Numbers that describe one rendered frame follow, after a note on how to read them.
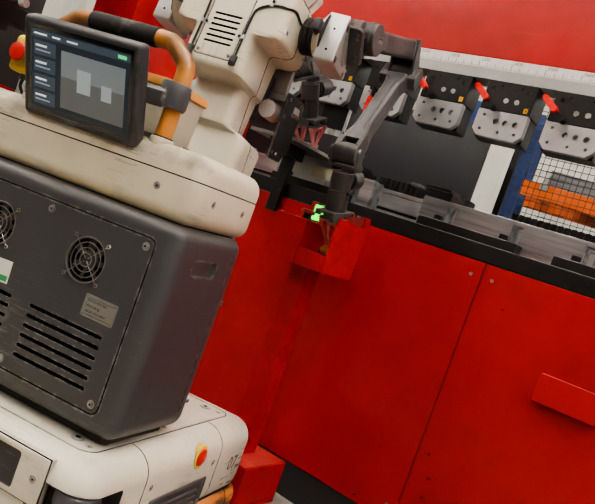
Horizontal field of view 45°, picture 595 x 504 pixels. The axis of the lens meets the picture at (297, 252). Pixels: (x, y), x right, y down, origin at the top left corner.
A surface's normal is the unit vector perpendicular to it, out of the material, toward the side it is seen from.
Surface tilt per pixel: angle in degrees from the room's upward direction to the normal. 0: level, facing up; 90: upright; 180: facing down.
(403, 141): 90
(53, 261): 90
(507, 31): 90
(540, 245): 90
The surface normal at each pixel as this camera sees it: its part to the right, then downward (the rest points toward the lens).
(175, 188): -0.34, -0.09
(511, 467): -0.55, -0.17
